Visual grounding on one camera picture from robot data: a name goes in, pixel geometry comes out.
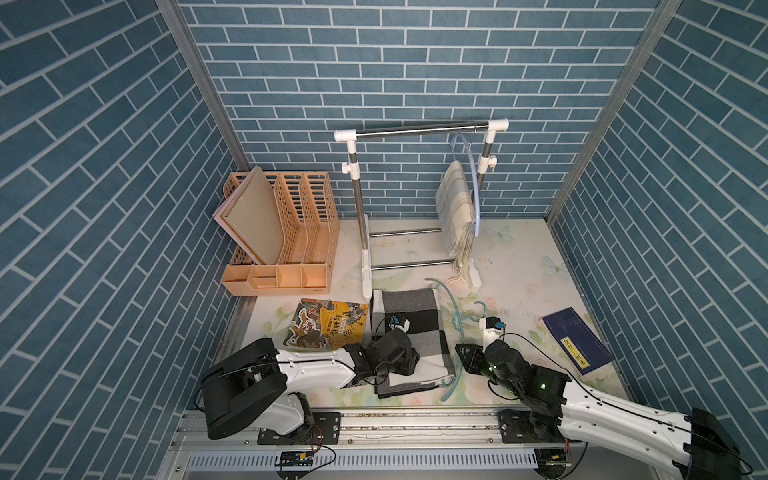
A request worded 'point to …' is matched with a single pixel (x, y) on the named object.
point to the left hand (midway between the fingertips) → (420, 363)
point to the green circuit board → (297, 458)
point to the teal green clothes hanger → (457, 318)
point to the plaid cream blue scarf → (455, 219)
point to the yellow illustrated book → (323, 324)
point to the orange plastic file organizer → (311, 250)
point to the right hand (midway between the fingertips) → (457, 350)
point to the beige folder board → (251, 215)
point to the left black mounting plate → (326, 430)
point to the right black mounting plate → (518, 426)
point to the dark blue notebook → (577, 340)
